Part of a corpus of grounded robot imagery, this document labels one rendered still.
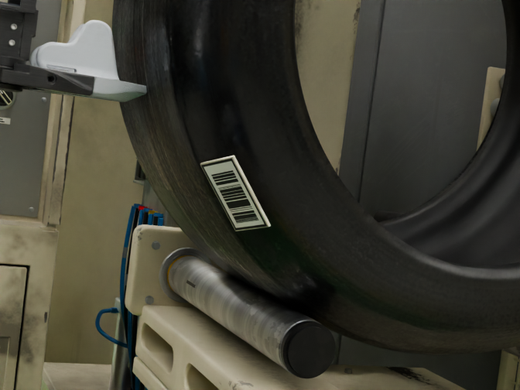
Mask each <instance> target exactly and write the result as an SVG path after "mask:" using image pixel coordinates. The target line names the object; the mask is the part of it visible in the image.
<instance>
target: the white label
mask: <svg viewBox="0 0 520 390"><path fill-rule="evenodd" d="M200 165H201V167H202V169H203V171H204V173H205V175H206V176H207V178H208V180H209V182H210V184H211V186H212V187H213V189H214V192H215V193H216V195H217V198H218V199H219V201H220V202H221V205H222V207H223V208H224V211H225V212H226V214H227V216H228V218H229V220H230V222H231V223H232V225H233V227H234V229H235V231H244V230H251V229H256V228H267V227H270V226H271V224H270V223H269V221H268V219H267V217H266V216H265V213H264V211H263V209H262V207H261V205H260V203H259V202H258V200H257V198H256V196H255V194H254V192H253V190H252V188H251V186H250V184H249V183H248V181H247V179H246V177H245V175H244V173H243V171H242V169H241V167H240V166H239V164H238V161H237V160H236V158H235V156H228V157H224V158H221V159H215V160H211V161H207V162H202V163H201V164H200Z"/></svg>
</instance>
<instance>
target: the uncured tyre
mask: <svg viewBox="0 0 520 390"><path fill-rule="evenodd" d="M501 2H502V5H503V9H504V14H505V25H506V35H507V58H506V68H505V78H504V83H503V88H502V92H501V97H500V101H499V103H498V107H497V110H496V112H495V115H494V118H493V121H492V123H491V126H490V128H489V129H488V132H487V134H486V136H485V137H484V140H483V142H482V143H481V145H480V147H479V149H478V150H477V151H476V153H475V154H474V156H473V158H472V159H471V160H470V162H469V163H468V164H467V165H466V167H465V168H464V169H463V170H462V172H461V173H460V174H459V175H458V176H457V177H456V178H455V179H454V180H453V181H452V182H451V183H450V184H449V185H448V186H447V187H446V188H445V189H443V190H442V191H441V192H440V193H438V194H437V195H436V196H435V197H433V198H432V199H430V200H428V201H427V202H425V203H424V204H422V205H421V206H419V207H417V208H416V209H414V210H411V211H410V212H407V213H405V214H403V215H400V216H398V217H394V218H392V219H389V220H386V221H381V222H377V221H376V220H375V219H374V218H373V217H372V216H371V215H370V214H369V213H368V212H367V211H366V210H365V209H364V208H363V207H362V206H361V205H360V204H359V203H358V202H357V201H356V199H355V198H354V197H353V196H352V194H351V193H350V192H349V190H348V189H347V188H346V186H345V185H344V184H343V182H342V181H341V179H340V177H339V176H338V175H337V173H336V172H335V170H334V168H333V167H332V165H331V164H330V161H329V159H328V158H327V156H326V154H325V152H324V150H323V148H322V146H321V144H320V141H319V139H318V138H317V135H316V133H315V130H314V128H313V124H312V122H311V120H310V116H309V113H308V111H307V107H306V103H305V100H304V96H303V91H302V87H301V83H300V79H299V71H298V65H297V59H296V43H295V6H296V0H114V4H113V13H112V35H113V41H114V48H115V59H116V66H117V72H118V78H119V80H120V81H125V82H129V83H133V84H141V85H145V86H146V90H147V93H146V94H144V95H142V96H139V97H136V98H134V99H131V100H130V101H126V102H119V104H120V107H121V112H122V116H123V119H124V122H125V127H126V129H127V132H128V136H129V138H130V141H131V144H132V147H133V149H134V151H135V154H136V156H137V159H138V161H139V163H140V166H141V167H142V170H143V172H144V174H145V176H146V178H147V180H148V181H149V183H150V185H151V187H152V188H153V190H154V192H155V193H156V196H157V197H158V198H159V200H160V202H161V203H162V205H163V206H164V207H165V208H166V210H167V212H168V213H169V215H170V216H171V218H172V219H173V220H174V221H175V222H176V224H177V225H178V226H179V227H180V229H181V230H182V231H183V232H184V233H185V235H186V236H187V237H188V238H189V239H190V240H191V241H192V242H193V243H194V244H195V245H196V246H197V247H198V248H199V249H200V250H201V251H202V252H203V253H204V254H205V255H206V256H207V257H208V258H210V259H211V260H212V261H213V262H215V263H216V264H217V265H218V266H220V267H221V268H222V269H223V270H224V271H226V272H227V273H229V274H230V275H232V276H233V277H235V278H236V279H238V280H240V281H242V282H244V283H246V284H248V285H250V286H251V287H253V288H255V289H257V290H259V291H261V292H263V293H265V294H267V295H269V296H271V297H272V298H274V299H277V300H278V301H280V302H281V303H284V304H286V305H287V306H289V307H291V308H293V309H295V310H297V311H299V312H300V313H302V314H304V315H306V316H308V317H310V318H311V319H313V320H315V321H317V322H319V323H321V324H322V325H324V326H325V327H326V328H327V329H329V330H332V331H334V332H336V333H338V334H341V335H343V336H345V337H348V338H350V339H353V340H356V341H359V342H361V343H364V344H369V345H371V346H375V347H380V348H384V349H388V350H392V351H400V352H406V353H412V354H473V353H482V352H488V351H498V350H503V349H507V348H510V347H517V346H519V345H520V0H501ZM228 156H235V158H236V160H237V161H238V164H239V166H240V167H241V169H242V171H243V173H244V175H245V177H246V179H247V181H248V183H249V184H250V186H251V188H252V190H253V192H254V194H255V196H256V198H257V200H258V202H259V203H260V205H261V207H262V209H263V211H264V213H265V216H266V217H267V219H268V221H269V223H270V224H271V226H270V227H263V228H256V229H251V230H244V231H235V229H234V227H233V225H232V223H231V222H230V220H229V218H228V216H227V214H226V212H225V211H224V208H223V207H222V205H221V202H220V201H219V199H218V198H217V195H216V193H215V192H214V189H213V187H212V186H211V184H210V182H209V180H208V178H207V176H206V175H205V173H204V171H203V169H202V167H201V165H200V164H201V163H204V162H207V161H211V160H215V159H221V158H224V157H228Z"/></svg>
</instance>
